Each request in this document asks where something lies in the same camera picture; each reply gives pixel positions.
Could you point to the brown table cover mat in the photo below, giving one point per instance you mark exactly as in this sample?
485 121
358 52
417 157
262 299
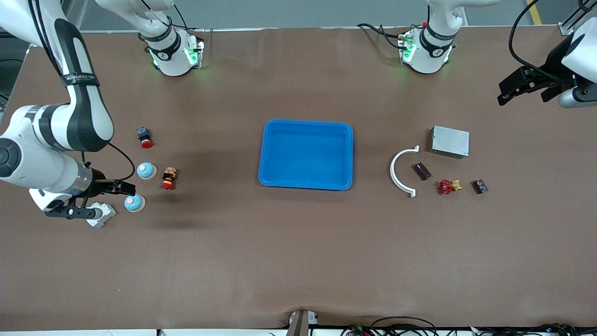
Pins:
298 256

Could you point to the dark cylindrical capacitor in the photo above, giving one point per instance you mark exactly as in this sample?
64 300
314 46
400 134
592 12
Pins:
421 171

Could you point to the aluminium frame post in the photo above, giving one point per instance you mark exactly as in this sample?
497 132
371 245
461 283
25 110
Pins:
574 15

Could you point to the dark block capacitor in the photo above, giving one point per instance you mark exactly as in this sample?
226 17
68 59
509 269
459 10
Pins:
480 186

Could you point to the red orange button switch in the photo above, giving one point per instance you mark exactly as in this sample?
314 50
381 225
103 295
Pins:
168 178

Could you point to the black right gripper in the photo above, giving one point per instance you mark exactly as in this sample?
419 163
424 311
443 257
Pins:
99 180

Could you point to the grey metal power supply box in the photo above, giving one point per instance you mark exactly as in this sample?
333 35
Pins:
450 141

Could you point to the metal table clamp bracket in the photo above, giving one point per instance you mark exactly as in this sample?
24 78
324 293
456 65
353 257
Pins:
299 323

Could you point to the red push button black base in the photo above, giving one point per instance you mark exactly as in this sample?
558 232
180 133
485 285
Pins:
146 141

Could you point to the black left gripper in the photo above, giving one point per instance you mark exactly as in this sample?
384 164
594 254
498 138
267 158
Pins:
555 63

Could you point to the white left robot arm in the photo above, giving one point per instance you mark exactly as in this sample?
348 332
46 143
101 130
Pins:
431 56

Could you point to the white curved plastic bracket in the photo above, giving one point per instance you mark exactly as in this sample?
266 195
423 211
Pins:
392 171

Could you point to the blue plastic tray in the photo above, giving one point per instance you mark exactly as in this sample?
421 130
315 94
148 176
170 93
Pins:
312 158

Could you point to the white circuit breaker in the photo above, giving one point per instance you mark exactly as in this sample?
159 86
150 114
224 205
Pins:
108 212

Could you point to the light blue bell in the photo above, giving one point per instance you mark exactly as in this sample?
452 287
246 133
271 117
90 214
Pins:
146 171
134 203

